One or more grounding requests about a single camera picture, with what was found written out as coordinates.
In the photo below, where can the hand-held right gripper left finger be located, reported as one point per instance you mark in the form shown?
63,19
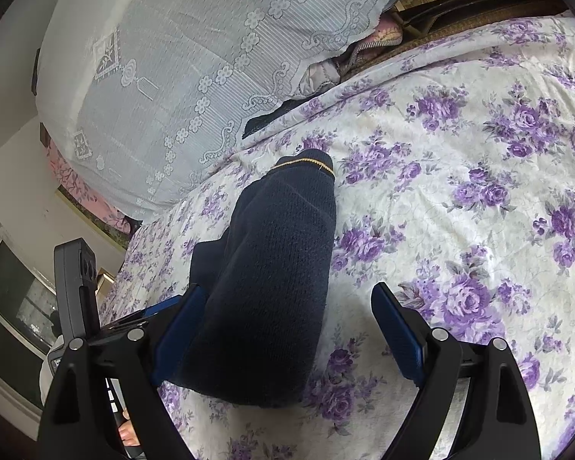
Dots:
182,326

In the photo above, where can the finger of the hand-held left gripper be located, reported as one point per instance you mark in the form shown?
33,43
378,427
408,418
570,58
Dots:
124,320

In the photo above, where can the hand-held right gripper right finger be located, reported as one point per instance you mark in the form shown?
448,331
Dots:
400,335

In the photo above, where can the navy knit cardigan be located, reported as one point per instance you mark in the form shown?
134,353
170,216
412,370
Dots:
268,273

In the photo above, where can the person's left hand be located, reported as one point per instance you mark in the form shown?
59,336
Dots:
127,433

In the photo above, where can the white framed glass panel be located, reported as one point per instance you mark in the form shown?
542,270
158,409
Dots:
14,292

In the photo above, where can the pink floral blanket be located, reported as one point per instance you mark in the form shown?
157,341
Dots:
100,211

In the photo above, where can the purple floral bedsheet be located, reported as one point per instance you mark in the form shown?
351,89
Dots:
436,177

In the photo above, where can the dark cloth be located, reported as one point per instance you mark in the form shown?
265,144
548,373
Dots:
273,117

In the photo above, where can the white lace cover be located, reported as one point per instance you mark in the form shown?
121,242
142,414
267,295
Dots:
172,57

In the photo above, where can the pale grey cloth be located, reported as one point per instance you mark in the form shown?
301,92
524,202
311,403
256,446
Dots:
318,79

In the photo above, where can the pink cloth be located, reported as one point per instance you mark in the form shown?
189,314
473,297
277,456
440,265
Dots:
388,33

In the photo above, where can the brown woven blanket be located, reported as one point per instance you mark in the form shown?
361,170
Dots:
460,24

